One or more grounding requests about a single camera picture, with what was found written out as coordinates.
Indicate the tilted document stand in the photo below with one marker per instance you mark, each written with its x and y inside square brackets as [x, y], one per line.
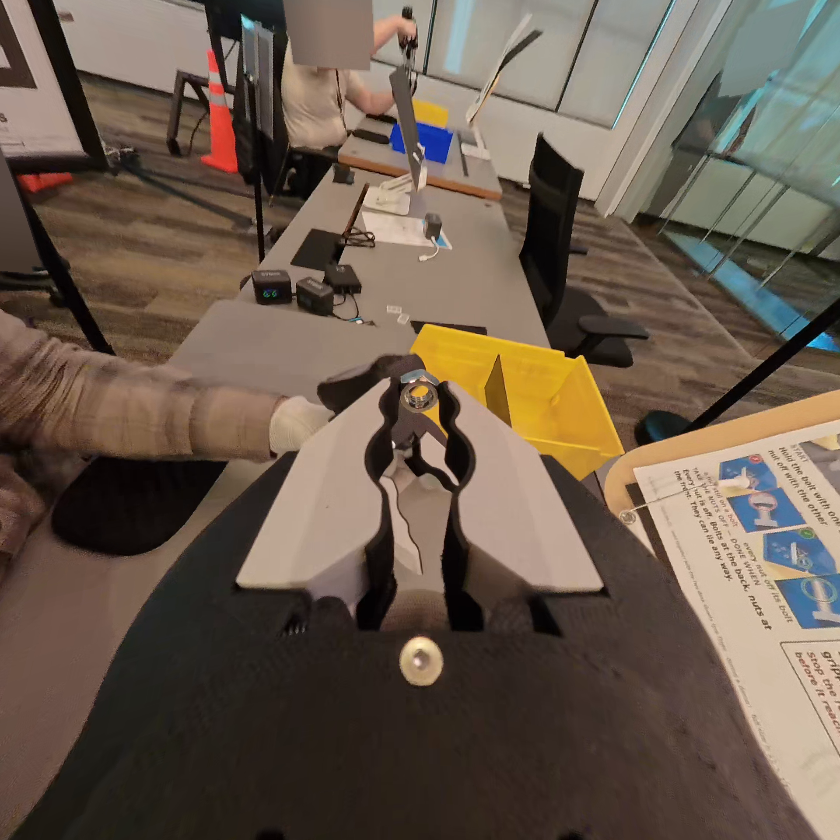
[499, 72]

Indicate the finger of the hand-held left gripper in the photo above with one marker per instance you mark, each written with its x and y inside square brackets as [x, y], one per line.
[430, 484]
[403, 525]

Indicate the printed instruction sheet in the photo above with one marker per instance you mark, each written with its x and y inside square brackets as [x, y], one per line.
[754, 590]

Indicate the white paper sheet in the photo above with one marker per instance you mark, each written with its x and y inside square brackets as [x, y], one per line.
[400, 229]

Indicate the person's left hand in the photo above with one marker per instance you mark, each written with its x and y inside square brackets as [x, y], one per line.
[298, 423]

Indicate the black floor pole stand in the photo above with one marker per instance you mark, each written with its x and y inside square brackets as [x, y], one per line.
[669, 426]

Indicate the black charger box green display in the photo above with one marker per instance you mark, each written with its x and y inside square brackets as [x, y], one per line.
[271, 287]

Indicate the yellow plastic bin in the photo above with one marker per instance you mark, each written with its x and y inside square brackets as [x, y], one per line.
[564, 407]

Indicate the blue plastic bin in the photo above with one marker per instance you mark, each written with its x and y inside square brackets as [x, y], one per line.
[423, 141]

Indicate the white sign board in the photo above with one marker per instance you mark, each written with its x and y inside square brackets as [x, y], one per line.
[39, 79]

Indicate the black document stand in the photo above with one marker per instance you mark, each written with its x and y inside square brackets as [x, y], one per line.
[407, 131]

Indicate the person's left forearm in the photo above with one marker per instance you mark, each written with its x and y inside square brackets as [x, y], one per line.
[131, 407]

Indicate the black desk mat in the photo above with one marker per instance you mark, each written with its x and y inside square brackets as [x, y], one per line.
[316, 249]

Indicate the orange traffic cone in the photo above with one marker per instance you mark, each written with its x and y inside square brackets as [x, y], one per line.
[220, 118]

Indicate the black textured wrist pad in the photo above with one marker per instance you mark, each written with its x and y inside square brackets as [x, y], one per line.
[131, 505]

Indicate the black power adapter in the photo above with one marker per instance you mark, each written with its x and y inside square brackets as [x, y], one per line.
[433, 226]

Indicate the black office chair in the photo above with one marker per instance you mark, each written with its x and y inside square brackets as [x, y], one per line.
[262, 118]
[558, 262]

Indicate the small yellow bin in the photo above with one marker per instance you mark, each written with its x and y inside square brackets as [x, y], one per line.
[430, 113]

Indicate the wooden document stand board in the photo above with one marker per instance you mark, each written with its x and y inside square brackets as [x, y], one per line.
[656, 453]

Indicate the silver hex nut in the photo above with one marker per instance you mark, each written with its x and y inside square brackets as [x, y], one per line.
[418, 396]

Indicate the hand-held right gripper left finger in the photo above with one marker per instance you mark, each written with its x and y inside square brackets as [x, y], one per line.
[315, 525]

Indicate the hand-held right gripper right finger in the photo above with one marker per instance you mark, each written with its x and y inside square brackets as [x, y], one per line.
[525, 525]

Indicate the long grey desk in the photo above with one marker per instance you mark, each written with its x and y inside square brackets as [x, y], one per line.
[426, 289]

